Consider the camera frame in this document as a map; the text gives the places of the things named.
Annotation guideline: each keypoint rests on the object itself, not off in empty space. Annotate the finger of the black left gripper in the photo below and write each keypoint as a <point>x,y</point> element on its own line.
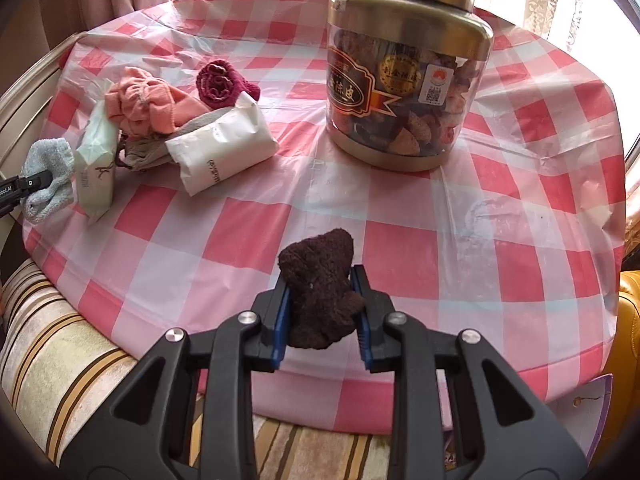
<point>15,189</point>

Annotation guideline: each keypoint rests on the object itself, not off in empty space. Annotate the striped sofa cushion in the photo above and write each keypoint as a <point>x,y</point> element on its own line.
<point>56,369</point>

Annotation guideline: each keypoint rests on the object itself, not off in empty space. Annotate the gold lidded snack jar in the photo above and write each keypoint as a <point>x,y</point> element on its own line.
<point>402,75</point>

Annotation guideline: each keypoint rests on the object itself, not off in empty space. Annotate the purple white storage box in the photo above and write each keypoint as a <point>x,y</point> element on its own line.
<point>583,412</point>

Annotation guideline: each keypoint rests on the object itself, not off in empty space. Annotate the salmon pink cloth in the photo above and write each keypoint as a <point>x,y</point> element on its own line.
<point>141,105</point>

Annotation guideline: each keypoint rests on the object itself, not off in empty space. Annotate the yellow leather armchair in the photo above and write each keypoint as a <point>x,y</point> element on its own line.
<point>623,364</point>

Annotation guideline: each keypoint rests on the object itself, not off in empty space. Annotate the dark red rolled sock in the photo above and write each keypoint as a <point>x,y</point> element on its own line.
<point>219,85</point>

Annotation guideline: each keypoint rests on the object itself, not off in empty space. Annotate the mint green wipes pack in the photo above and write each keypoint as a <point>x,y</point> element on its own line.
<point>95,158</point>

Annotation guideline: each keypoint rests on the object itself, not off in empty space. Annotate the cream wooden cabinet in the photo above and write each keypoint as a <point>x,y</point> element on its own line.
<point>25,106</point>

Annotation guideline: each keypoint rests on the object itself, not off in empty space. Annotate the pink checkered tablecloth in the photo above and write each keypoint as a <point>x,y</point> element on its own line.
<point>519,234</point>

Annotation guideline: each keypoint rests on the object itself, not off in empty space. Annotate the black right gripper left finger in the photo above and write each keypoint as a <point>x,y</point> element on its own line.
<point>185,410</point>

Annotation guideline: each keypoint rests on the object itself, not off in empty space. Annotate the grey beige cloth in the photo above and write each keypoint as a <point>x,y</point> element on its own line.
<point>139,154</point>

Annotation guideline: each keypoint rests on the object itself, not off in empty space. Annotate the light blue towel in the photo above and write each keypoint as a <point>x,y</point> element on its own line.
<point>49,165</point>

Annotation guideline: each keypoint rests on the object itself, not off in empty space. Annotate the dark brown sock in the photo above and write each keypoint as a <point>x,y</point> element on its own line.
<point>323,305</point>

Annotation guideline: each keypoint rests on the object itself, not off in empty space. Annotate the white tissue pack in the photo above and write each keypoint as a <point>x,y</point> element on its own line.
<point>237,138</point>

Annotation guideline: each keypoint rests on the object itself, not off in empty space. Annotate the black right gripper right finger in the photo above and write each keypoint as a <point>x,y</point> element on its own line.
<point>459,410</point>

